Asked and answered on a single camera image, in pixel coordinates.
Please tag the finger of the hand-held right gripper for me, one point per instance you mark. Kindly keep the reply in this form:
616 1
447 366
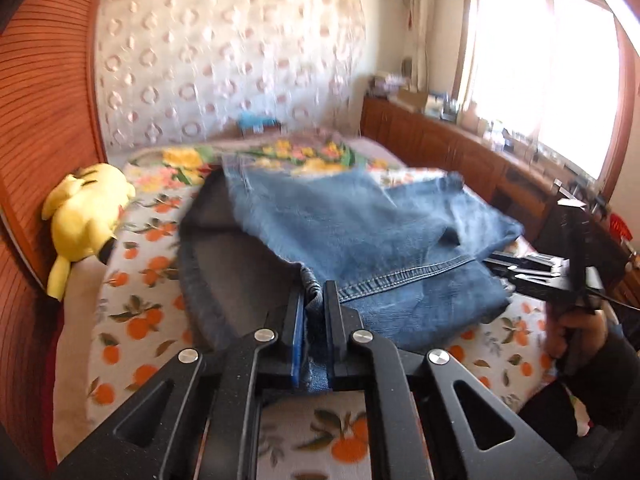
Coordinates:
530 272

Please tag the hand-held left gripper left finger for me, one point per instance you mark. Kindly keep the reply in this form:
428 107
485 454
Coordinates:
297 340

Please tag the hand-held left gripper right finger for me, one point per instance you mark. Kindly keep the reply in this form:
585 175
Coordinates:
334 330

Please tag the blue denim pants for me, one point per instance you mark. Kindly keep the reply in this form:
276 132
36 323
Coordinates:
350 230

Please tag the person's right forearm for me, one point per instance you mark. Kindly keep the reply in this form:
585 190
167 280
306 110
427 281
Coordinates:
605 390

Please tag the person's right hand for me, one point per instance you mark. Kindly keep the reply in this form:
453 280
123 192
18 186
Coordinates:
597 332

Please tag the wooden cabinet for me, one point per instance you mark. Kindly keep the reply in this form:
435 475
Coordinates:
450 150

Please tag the orange fruit print bed sheet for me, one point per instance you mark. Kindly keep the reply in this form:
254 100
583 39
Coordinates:
150 310

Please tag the window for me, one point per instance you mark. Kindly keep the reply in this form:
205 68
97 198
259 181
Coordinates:
545 70

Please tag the floral blanket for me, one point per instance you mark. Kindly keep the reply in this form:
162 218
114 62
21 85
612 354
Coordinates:
300 152

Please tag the blue bag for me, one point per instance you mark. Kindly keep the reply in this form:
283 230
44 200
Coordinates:
255 122

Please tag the beige mattress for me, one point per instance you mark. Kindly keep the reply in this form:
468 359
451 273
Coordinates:
75 350

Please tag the yellow plush toy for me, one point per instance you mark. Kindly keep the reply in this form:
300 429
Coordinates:
85 220

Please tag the sheer curtain with circles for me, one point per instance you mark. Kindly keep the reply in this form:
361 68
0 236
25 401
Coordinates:
225 60

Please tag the wooden slatted headboard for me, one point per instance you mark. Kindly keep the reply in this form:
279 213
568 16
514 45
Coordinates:
40 110

